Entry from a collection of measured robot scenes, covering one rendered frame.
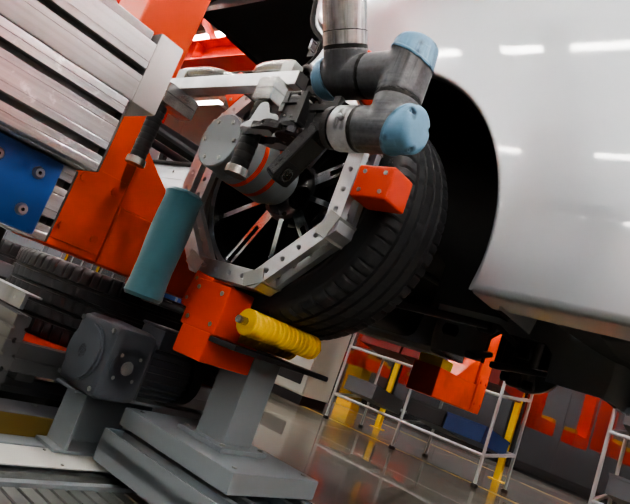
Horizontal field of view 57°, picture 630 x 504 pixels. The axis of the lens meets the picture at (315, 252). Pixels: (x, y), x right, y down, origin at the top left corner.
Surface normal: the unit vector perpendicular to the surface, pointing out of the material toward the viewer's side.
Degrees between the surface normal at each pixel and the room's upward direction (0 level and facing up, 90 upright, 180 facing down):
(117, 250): 90
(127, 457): 90
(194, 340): 90
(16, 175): 90
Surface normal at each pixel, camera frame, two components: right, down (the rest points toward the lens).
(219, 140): -0.57, -0.35
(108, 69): 0.73, 0.15
